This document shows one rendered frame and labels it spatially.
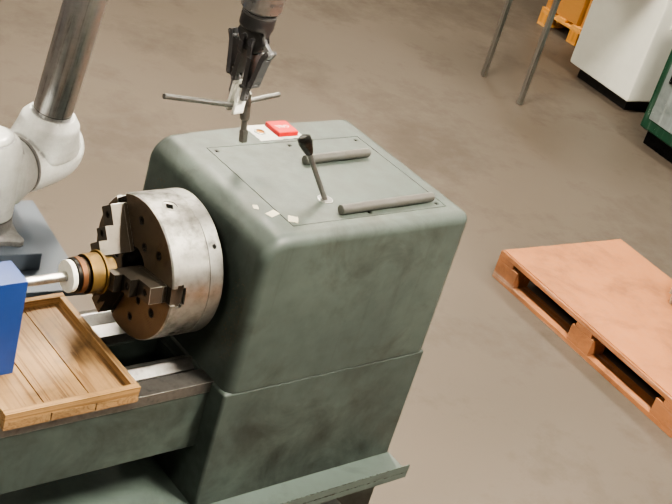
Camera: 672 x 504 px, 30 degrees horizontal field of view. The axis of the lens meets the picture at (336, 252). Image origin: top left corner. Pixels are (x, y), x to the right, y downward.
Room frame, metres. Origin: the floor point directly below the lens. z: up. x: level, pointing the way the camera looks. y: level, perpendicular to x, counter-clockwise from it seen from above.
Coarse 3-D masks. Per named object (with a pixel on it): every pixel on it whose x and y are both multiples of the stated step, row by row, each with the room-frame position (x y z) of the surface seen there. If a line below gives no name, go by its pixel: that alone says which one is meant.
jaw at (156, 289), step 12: (120, 276) 2.18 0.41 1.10; (132, 276) 2.18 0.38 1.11; (144, 276) 2.19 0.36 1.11; (108, 288) 2.17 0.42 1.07; (120, 288) 2.18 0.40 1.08; (132, 288) 2.16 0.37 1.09; (144, 288) 2.16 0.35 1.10; (156, 288) 2.15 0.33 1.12; (168, 288) 2.17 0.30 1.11; (180, 288) 2.18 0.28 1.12; (144, 300) 2.15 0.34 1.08; (156, 300) 2.15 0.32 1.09; (168, 300) 2.16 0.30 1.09; (180, 300) 2.18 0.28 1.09
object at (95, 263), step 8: (80, 256) 2.20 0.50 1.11; (88, 256) 2.18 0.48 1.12; (96, 256) 2.19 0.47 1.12; (104, 256) 2.20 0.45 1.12; (80, 264) 2.16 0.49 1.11; (88, 264) 2.17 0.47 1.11; (96, 264) 2.17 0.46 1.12; (104, 264) 2.18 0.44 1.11; (112, 264) 2.21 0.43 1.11; (80, 272) 2.14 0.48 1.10; (88, 272) 2.16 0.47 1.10; (96, 272) 2.16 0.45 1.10; (104, 272) 2.17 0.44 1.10; (80, 280) 2.14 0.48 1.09; (88, 280) 2.15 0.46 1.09; (96, 280) 2.16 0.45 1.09; (104, 280) 2.17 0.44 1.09; (80, 288) 2.14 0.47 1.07; (88, 288) 2.16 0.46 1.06; (96, 288) 2.16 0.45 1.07; (104, 288) 2.17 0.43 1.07
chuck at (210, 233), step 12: (180, 192) 2.36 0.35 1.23; (192, 204) 2.32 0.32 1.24; (204, 216) 2.30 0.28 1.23; (204, 228) 2.27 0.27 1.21; (216, 240) 2.27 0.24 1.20; (216, 252) 2.26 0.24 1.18; (216, 264) 2.24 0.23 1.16; (216, 276) 2.24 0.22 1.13; (216, 288) 2.23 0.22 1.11; (216, 300) 2.23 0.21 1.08; (204, 312) 2.22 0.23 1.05; (204, 324) 2.25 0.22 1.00
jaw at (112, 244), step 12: (108, 204) 2.29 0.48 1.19; (120, 204) 2.30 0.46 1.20; (108, 216) 2.28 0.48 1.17; (120, 216) 2.28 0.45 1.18; (108, 228) 2.25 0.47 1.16; (120, 228) 2.27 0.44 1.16; (108, 240) 2.24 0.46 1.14; (120, 240) 2.26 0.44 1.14; (132, 240) 2.28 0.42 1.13; (108, 252) 2.22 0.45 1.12; (120, 252) 2.24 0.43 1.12
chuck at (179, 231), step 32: (128, 192) 2.32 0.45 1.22; (160, 192) 2.33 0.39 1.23; (160, 224) 2.22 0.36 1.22; (192, 224) 2.26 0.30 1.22; (128, 256) 2.31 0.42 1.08; (160, 256) 2.20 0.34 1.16; (192, 256) 2.21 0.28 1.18; (192, 288) 2.19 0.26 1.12; (128, 320) 2.24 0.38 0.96; (160, 320) 2.17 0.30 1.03; (192, 320) 2.21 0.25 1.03
